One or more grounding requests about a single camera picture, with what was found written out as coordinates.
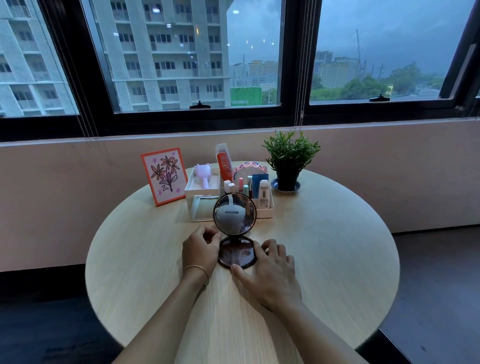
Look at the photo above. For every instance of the black window frame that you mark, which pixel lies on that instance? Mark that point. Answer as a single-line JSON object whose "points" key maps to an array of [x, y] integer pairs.
{"points": [[292, 75]]}

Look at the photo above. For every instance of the blue cosmetic tube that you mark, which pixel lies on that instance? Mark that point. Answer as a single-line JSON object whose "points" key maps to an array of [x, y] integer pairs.
{"points": [[258, 183]]}

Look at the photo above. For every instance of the person's right middle finger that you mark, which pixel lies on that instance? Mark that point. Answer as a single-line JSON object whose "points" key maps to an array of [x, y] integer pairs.
{"points": [[282, 253]]}

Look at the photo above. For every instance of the round brown folding mirror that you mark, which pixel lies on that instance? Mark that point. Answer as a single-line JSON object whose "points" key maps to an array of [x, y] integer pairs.
{"points": [[234, 215]]}

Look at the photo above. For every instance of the person's left hand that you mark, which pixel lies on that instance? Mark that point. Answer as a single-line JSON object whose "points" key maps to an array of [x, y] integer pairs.
{"points": [[198, 251]]}

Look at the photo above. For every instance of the white cosmetic tube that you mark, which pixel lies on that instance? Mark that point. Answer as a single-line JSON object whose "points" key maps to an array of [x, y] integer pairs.
{"points": [[264, 195]]}

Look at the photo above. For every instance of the blue patterned saucer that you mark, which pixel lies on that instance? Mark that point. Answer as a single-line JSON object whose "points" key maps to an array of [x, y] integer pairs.
{"points": [[275, 186]]}

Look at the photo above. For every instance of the green potted plant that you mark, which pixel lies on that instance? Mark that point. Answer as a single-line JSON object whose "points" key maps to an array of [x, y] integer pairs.
{"points": [[290, 153]]}

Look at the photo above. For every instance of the orange framed flower drawing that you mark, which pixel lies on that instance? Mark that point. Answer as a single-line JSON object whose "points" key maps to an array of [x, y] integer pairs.
{"points": [[165, 176]]}

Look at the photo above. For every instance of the lilac hair brush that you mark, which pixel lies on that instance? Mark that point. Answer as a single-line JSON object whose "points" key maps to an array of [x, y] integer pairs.
{"points": [[203, 173]]}

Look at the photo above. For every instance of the pink round hair brush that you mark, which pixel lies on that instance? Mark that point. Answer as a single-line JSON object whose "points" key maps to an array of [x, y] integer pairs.
{"points": [[247, 170]]}

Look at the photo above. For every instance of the person's left fingers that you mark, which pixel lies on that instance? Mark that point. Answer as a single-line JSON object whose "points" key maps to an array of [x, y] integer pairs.
{"points": [[209, 232]]}

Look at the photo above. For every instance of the dark slim lipstick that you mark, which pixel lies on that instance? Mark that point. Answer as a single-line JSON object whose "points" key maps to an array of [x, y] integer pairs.
{"points": [[249, 184]]}

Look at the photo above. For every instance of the person's right forearm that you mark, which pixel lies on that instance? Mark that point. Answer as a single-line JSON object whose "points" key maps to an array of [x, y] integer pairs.
{"points": [[315, 337]]}

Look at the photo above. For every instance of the pink lipstick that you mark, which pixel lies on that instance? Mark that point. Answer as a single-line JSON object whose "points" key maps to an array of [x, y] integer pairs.
{"points": [[240, 184]]}

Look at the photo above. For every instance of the teal lipstick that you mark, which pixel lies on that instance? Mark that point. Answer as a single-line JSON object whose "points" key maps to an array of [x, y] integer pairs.
{"points": [[245, 190]]}

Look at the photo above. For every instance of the person's right thumb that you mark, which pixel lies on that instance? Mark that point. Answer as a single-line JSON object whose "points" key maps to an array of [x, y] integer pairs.
{"points": [[240, 275]]}

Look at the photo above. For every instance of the orange comb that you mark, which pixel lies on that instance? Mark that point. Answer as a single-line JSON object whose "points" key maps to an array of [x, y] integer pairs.
{"points": [[224, 163]]}

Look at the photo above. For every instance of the person's right hand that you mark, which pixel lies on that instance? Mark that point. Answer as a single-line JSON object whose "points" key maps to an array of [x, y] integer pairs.
{"points": [[272, 279]]}

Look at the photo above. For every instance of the person's left forearm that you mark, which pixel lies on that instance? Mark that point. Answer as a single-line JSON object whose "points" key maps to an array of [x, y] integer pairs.
{"points": [[168, 322]]}

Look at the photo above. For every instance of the white organizer box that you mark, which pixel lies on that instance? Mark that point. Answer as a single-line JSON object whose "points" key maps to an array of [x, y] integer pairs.
{"points": [[202, 195]]}

